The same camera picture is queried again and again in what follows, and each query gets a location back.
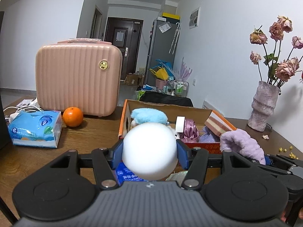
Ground dark brown door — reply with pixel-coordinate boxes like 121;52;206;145
105;17;143;80

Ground brown layered sponge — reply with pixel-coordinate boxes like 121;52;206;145
204;110;237;137

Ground lilac fluffy headband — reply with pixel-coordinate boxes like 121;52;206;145
220;129;266;165

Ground purple linen drawstring pouch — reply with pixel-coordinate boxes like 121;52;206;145
198;126;220;144

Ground red cardboard box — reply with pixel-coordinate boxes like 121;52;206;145
118;100;212;139

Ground yellow white hamster plush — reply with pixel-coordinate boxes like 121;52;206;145
128;120;180;139

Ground white round sponge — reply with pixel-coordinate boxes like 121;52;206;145
122;133;178;181

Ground wire rack with bottles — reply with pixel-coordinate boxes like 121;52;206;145
163;80;189;97

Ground orange fruit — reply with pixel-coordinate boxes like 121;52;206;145
62;107;83;128

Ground white flat panel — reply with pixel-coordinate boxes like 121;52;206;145
202;100;224;116

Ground blue tissue package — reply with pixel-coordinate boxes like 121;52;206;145
8;111;62;149

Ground pink ceramic vase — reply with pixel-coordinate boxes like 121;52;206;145
248;81;280;132

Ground pink ribbed suitcase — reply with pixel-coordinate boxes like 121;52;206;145
35;38;123;117

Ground grey refrigerator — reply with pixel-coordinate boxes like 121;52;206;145
144;17;180;86

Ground blue tissue pocket pack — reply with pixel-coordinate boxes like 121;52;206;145
115;162;146;185

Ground cardboard box on floor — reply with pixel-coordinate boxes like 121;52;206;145
124;74;142;86

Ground white cables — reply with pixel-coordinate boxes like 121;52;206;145
3;98;43;121

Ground yellow bag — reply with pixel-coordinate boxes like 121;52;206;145
149;67;169;81

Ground white triangular sponge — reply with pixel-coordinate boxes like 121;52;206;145
175;116;185;133

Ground iridescent white shower cap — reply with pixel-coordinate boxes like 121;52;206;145
165;171;188;187

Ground light blue plush toy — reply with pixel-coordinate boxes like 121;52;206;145
130;108;169;127

